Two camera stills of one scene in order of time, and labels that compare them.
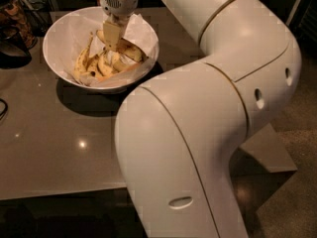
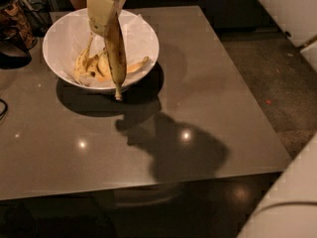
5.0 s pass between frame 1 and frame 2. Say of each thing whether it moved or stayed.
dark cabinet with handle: stayed
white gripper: moved
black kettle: stayed
